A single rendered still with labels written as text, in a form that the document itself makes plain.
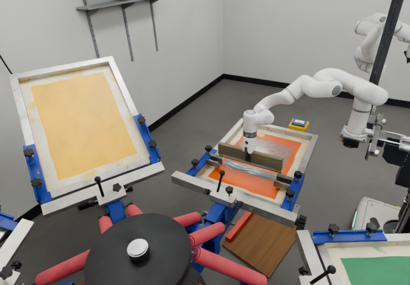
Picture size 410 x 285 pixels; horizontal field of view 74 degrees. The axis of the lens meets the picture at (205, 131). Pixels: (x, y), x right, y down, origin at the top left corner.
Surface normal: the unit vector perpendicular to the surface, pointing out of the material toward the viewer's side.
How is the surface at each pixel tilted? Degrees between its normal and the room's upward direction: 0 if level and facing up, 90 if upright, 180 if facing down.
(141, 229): 0
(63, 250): 0
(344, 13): 90
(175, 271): 0
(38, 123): 32
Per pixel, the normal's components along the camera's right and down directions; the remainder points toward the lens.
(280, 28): -0.50, 0.47
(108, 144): 0.23, -0.50
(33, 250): -0.04, -0.85
